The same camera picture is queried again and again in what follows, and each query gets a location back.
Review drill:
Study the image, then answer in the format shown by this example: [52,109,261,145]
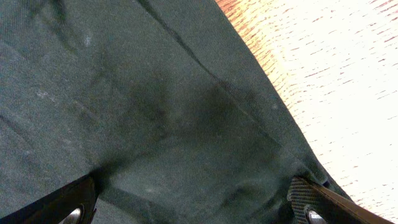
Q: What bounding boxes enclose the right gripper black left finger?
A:
[1,175,97,224]

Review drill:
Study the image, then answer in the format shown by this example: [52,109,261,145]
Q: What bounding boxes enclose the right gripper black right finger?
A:
[287,177,392,224]

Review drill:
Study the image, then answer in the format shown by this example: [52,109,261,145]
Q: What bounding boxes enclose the black shorts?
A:
[1,0,343,223]

